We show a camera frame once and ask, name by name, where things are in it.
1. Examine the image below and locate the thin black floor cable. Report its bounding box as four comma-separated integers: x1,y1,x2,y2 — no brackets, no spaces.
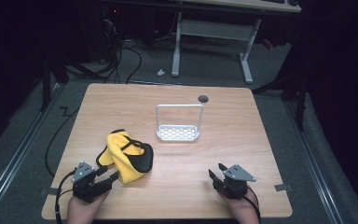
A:
44,105,81,179

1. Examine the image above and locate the black metal stand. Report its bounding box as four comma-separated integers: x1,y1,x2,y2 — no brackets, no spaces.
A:
251,70,310,133
39,55,106,112

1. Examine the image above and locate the grey tape strip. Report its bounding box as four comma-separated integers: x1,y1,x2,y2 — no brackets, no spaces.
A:
39,187,62,197
274,183,293,192

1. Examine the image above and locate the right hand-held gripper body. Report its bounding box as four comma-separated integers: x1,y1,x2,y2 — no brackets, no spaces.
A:
213,163,257,200

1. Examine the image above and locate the white metal desk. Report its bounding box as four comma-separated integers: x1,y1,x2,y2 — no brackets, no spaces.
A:
171,0,302,85

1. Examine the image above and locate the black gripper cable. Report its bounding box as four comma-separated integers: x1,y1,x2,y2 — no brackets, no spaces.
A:
54,169,77,224
243,186,262,223

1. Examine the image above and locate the yellow and black cloth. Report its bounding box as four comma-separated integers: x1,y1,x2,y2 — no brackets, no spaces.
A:
95,128,155,185

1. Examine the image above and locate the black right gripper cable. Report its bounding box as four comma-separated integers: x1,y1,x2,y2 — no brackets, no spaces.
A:
243,186,262,223

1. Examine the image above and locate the bundle of black floor cables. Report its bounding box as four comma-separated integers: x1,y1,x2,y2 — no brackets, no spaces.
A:
101,38,144,84

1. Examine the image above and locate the small red object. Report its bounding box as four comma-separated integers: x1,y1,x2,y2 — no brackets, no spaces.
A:
262,38,275,51

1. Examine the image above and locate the person's left hand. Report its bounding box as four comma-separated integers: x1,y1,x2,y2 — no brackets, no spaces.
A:
66,189,110,224

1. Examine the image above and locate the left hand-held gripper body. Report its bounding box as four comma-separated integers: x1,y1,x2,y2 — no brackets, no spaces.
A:
71,161,113,203

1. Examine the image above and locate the white rack with handle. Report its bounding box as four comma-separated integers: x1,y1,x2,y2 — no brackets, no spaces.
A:
155,103,205,143

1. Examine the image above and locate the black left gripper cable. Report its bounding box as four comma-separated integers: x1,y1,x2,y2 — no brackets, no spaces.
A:
54,169,77,224

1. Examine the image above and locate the person's right hand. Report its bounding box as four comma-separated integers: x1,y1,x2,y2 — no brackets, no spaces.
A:
218,189,261,224

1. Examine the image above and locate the grey metal floor rail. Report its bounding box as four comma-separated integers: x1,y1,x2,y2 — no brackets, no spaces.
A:
283,101,347,224
0,83,63,220

